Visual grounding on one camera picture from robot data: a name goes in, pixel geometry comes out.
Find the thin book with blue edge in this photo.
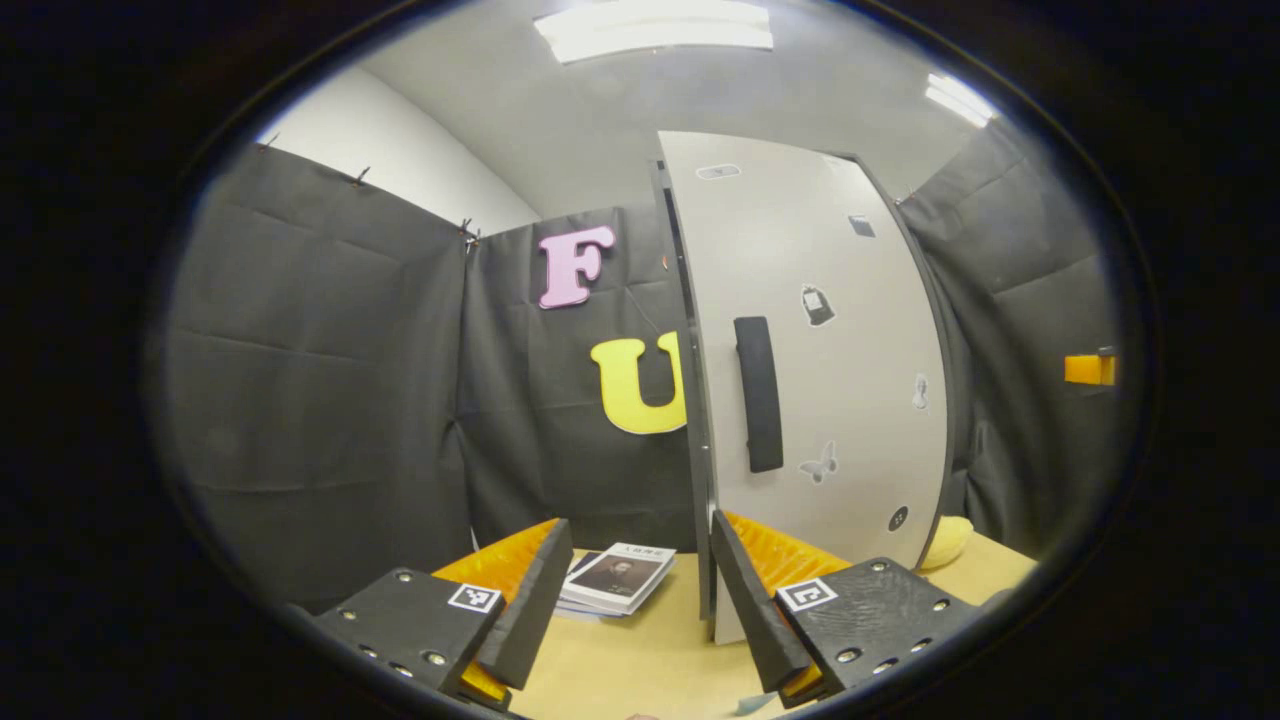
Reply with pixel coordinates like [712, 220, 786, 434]
[557, 550, 641, 621]

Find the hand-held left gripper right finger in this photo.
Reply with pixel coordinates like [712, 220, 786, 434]
[711, 509, 986, 709]

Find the large ceiling light panel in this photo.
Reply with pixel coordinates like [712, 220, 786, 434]
[533, 0, 776, 64]

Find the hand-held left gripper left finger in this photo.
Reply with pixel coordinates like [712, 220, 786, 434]
[312, 517, 574, 713]

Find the black backdrop cloth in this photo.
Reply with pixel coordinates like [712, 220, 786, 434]
[160, 120, 1121, 611]

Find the yellow plush ball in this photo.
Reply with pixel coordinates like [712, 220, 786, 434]
[918, 515, 974, 572]

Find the small ceiling light panel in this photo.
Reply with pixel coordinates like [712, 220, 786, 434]
[923, 72, 1001, 129]

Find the black cabinet door handle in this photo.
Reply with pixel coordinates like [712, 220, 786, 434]
[733, 316, 785, 474]

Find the grey cabinet door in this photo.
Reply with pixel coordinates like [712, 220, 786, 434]
[657, 130, 951, 646]

